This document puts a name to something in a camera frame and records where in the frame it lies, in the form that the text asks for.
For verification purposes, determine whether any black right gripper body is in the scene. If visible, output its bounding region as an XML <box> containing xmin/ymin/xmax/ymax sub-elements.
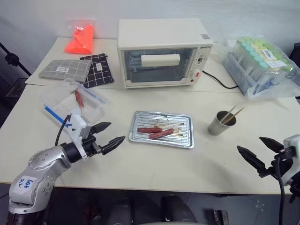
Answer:
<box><xmin>257</xmin><ymin>149</ymin><xmax>294</xmax><ymax>179</ymax></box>

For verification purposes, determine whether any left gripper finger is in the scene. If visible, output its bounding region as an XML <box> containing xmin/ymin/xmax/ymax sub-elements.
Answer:
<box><xmin>101</xmin><ymin>135</ymin><xmax>126</xmax><ymax>156</ymax></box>
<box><xmin>90</xmin><ymin>121</ymin><xmax>112</xmax><ymax>136</ymax></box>

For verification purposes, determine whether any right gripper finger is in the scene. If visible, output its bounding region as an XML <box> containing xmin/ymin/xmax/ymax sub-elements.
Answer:
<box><xmin>236</xmin><ymin>145</ymin><xmax>270</xmax><ymax>173</ymax></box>
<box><xmin>259</xmin><ymin>136</ymin><xmax>285</xmax><ymax>154</ymax></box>

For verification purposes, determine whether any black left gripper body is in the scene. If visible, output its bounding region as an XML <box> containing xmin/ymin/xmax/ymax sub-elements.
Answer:
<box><xmin>82</xmin><ymin>135</ymin><xmax>103</xmax><ymax>157</ymax></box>

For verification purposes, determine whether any wooden skewer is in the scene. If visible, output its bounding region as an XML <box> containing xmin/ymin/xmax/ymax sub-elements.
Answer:
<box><xmin>223</xmin><ymin>104</ymin><xmax>238</xmax><ymax>124</ymax></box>
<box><xmin>225</xmin><ymin>107</ymin><xmax>245</xmax><ymax>124</ymax></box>

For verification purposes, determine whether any skewered red sausage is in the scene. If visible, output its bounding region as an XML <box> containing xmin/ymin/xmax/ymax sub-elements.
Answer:
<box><xmin>74</xmin><ymin>90</ymin><xmax>85</xmax><ymax>116</ymax></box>

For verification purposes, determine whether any clear zip bag blue strip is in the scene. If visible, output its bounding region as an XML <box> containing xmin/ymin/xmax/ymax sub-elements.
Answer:
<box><xmin>38</xmin><ymin>78</ymin><xmax>106</xmax><ymax>132</ymax></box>

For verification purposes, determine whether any steel cup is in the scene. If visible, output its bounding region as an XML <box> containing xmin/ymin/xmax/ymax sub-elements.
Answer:
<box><xmin>207</xmin><ymin>111</ymin><xmax>238</xmax><ymax>136</ymax></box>

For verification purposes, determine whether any silver metal baking tray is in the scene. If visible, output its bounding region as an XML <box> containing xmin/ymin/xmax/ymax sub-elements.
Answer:
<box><xmin>128</xmin><ymin>110</ymin><xmax>195</xmax><ymax>150</ymax></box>

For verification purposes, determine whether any black checked fabric pouch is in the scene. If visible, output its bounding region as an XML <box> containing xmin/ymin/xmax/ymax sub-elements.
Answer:
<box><xmin>79</xmin><ymin>54</ymin><xmax>115</xmax><ymax>90</ymax></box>

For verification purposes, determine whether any clear plastic bag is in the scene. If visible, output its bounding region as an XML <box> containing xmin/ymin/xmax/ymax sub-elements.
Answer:
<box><xmin>221</xmin><ymin>34</ymin><xmax>300</xmax><ymax>98</ymax></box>

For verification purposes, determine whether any grey checked fabric pouch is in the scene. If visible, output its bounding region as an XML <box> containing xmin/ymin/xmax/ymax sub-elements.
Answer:
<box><xmin>38</xmin><ymin>59</ymin><xmax>93</xmax><ymax>83</ymax></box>

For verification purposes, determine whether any rack of capped tubes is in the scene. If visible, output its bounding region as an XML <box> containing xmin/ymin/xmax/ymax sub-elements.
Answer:
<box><xmin>228</xmin><ymin>36</ymin><xmax>296</xmax><ymax>91</ymax></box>

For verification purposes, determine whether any orange cloth in clear bag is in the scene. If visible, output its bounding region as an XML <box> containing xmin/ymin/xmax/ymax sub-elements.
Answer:
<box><xmin>63</xmin><ymin>17</ymin><xmax>97</xmax><ymax>55</ymax></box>

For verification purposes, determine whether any black object behind table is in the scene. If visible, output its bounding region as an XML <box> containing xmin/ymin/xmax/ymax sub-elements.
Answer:
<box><xmin>289</xmin><ymin>41</ymin><xmax>300</xmax><ymax>62</ymax></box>

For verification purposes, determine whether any white toaster oven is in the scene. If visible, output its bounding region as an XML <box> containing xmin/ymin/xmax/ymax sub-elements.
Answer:
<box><xmin>117</xmin><ymin>18</ymin><xmax>214</xmax><ymax>90</ymax></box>

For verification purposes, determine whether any black tripod stand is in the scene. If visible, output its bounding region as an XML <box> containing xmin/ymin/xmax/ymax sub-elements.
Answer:
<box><xmin>0</xmin><ymin>41</ymin><xmax>32</xmax><ymax>77</ymax></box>

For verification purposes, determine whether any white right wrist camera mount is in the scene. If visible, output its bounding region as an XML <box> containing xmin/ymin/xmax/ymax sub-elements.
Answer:
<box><xmin>279</xmin><ymin>134</ymin><xmax>300</xmax><ymax>187</ymax></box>

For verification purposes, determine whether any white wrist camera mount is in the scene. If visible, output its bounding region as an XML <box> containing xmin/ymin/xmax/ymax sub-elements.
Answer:
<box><xmin>279</xmin><ymin>134</ymin><xmax>300</xmax><ymax>187</ymax></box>
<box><xmin>66</xmin><ymin>113</ymin><xmax>92</xmax><ymax>160</ymax></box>

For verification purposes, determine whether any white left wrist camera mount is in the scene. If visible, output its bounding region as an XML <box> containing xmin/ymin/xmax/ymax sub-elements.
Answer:
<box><xmin>66</xmin><ymin>113</ymin><xmax>92</xmax><ymax>160</ymax></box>

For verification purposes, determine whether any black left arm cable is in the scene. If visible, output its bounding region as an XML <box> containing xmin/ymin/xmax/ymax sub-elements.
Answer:
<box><xmin>54</xmin><ymin>113</ymin><xmax>72</xmax><ymax>146</ymax></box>

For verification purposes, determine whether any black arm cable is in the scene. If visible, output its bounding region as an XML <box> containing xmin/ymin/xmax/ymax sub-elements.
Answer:
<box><xmin>54</xmin><ymin>113</ymin><xmax>72</xmax><ymax>146</ymax></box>
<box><xmin>274</xmin><ymin>155</ymin><xmax>287</xmax><ymax>225</ymax></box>

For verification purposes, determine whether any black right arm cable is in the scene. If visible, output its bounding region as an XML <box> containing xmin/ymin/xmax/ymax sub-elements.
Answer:
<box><xmin>274</xmin><ymin>155</ymin><xmax>287</xmax><ymax>225</ymax></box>

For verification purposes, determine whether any black oven power cable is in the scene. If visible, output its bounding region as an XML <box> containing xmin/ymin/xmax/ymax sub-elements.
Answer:
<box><xmin>202</xmin><ymin>70</ymin><xmax>240</xmax><ymax>90</ymax></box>

